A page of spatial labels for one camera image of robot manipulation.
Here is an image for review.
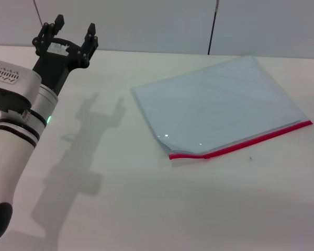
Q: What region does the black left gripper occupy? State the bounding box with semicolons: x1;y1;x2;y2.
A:
32;14;99;96

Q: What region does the clear document bag red zipper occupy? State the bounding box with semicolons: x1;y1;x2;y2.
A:
130;53;312;168

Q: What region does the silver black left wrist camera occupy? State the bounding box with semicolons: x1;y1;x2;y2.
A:
0;57;41;112

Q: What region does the thin black hanging cable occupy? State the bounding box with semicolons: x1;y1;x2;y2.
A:
207;0;220;56

